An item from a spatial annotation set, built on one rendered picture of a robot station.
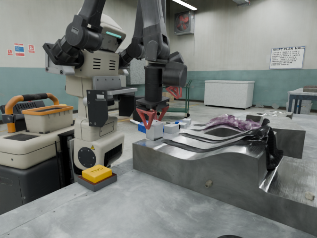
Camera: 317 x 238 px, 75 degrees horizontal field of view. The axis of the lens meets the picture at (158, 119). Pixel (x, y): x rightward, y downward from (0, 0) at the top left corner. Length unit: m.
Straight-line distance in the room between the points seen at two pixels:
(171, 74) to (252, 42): 7.64
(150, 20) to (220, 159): 0.43
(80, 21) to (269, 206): 0.74
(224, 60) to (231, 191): 8.01
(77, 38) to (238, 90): 6.78
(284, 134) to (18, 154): 1.09
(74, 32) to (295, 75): 7.42
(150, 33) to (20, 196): 0.93
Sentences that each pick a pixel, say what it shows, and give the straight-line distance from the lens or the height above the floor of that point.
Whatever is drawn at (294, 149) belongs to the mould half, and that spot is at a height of 0.83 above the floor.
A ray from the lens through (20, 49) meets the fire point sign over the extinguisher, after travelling 6.11.
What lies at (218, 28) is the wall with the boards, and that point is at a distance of 8.74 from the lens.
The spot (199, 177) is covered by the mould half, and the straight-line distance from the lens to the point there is 0.57.
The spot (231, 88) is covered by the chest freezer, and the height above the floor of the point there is 0.70.
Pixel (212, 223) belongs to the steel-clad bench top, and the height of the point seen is 0.80.
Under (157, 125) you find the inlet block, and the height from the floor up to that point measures 0.94.
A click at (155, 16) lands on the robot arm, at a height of 1.27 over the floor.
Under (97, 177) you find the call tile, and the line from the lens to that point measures 0.61.
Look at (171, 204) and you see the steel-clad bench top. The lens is 0.54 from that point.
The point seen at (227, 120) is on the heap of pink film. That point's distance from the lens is 0.92.
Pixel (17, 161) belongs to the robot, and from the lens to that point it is 1.12.
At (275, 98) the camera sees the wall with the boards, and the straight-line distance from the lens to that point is 7.95.
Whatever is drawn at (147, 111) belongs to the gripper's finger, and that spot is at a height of 0.99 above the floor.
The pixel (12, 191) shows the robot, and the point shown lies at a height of 0.58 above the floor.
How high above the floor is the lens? 1.10
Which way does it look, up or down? 12 degrees down
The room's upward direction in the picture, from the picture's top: straight up
